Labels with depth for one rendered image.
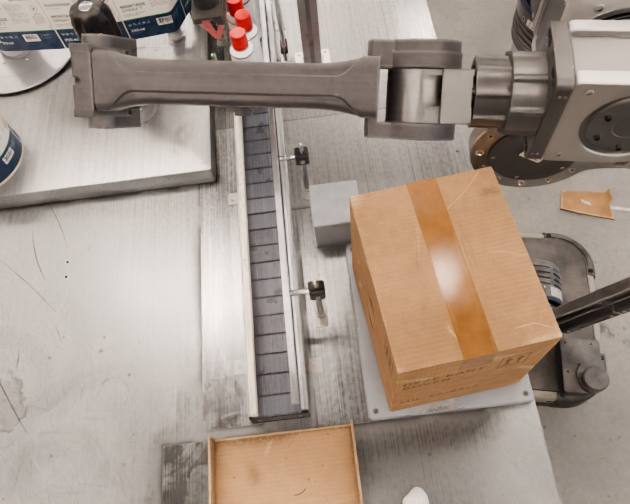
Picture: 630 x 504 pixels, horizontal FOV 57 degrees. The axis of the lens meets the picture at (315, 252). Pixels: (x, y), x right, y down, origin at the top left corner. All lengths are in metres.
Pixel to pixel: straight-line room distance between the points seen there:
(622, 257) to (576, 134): 1.69
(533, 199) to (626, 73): 1.75
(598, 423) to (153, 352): 1.42
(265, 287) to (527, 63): 0.71
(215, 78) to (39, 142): 0.92
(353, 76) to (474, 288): 0.40
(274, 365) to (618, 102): 0.73
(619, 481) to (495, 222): 1.28
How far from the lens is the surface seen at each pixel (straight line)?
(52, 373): 1.29
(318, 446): 1.10
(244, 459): 1.12
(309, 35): 1.46
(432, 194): 0.95
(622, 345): 2.19
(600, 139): 0.66
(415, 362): 0.84
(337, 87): 0.63
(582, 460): 2.05
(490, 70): 0.62
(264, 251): 1.18
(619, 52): 0.64
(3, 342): 1.36
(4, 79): 1.69
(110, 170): 1.39
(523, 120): 0.62
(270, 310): 1.13
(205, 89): 0.64
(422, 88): 0.62
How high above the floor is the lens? 1.92
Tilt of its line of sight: 63 degrees down
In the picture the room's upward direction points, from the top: 10 degrees counter-clockwise
